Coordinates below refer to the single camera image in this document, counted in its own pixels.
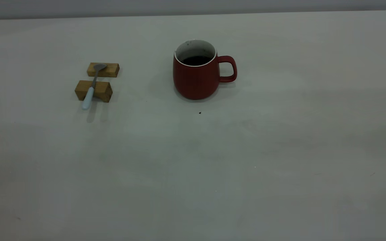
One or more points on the red ceramic mug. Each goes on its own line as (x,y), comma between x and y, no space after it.
(194,82)

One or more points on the dark coffee liquid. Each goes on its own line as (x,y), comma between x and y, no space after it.
(196,61)

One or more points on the arched wooden block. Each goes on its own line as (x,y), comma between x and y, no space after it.
(103,90)

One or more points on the flat wooden block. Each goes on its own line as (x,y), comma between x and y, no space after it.
(112,70)

